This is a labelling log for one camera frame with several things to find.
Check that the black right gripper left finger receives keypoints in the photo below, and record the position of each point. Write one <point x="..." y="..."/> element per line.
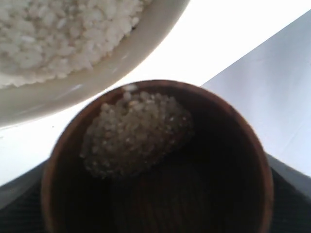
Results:
<point x="20" y="208"/>

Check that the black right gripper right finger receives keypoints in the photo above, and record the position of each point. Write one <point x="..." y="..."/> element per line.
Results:
<point x="292" y="207"/>

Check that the brown wooden cup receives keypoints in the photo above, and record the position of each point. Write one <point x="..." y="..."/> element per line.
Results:
<point x="157" y="157"/>

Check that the white bowl of rice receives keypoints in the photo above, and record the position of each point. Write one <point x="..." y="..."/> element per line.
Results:
<point x="55" y="54"/>

